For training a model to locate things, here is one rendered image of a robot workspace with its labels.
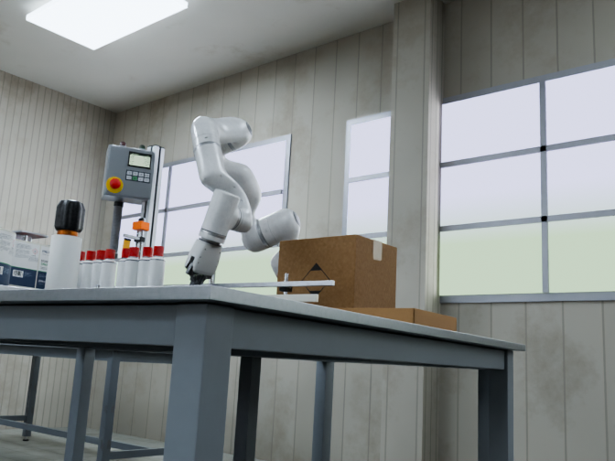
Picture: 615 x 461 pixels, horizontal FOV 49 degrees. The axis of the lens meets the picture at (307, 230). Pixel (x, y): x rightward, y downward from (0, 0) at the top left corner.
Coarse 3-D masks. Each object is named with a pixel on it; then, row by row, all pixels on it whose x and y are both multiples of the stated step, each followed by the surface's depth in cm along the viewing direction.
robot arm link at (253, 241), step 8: (224, 144) 238; (224, 152) 240; (224, 160) 243; (232, 168) 243; (240, 168) 243; (248, 168) 246; (232, 176) 242; (240, 176) 243; (248, 176) 244; (240, 184) 244; (248, 184) 244; (256, 184) 247; (248, 192) 245; (256, 192) 247; (256, 200) 247; (256, 208) 250; (256, 224) 252; (248, 232) 250; (256, 232) 251; (248, 240) 251; (256, 240) 251; (264, 240) 251; (248, 248) 254; (256, 248) 253; (264, 248) 254
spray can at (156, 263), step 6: (156, 246) 218; (162, 246) 219; (156, 252) 217; (162, 252) 218; (156, 258) 216; (162, 258) 218; (150, 264) 216; (156, 264) 216; (162, 264) 217; (150, 270) 216; (156, 270) 216; (162, 270) 217; (150, 276) 215; (156, 276) 215; (162, 276) 217; (150, 282) 215; (156, 282) 215; (162, 282) 216
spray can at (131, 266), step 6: (132, 252) 222; (138, 252) 223; (132, 258) 221; (126, 264) 221; (132, 264) 220; (126, 270) 220; (132, 270) 220; (126, 276) 220; (132, 276) 220; (126, 282) 219; (132, 282) 219
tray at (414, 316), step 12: (360, 312) 158; (372, 312) 156; (384, 312) 155; (396, 312) 153; (408, 312) 152; (420, 312) 153; (432, 312) 159; (420, 324) 153; (432, 324) 159; (444, 324) 165; (456, 324) 171
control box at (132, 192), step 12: (108, 156) 241; (120, 156) 242; (108, 168) 240; (120, 168) 241; (132, 168) 243; (144, 168) 245; (108, 180) 239; (120, 180) 241; (108, 192) 238; (120, 192) 240; (132, 192) 242; (144, 192) 243
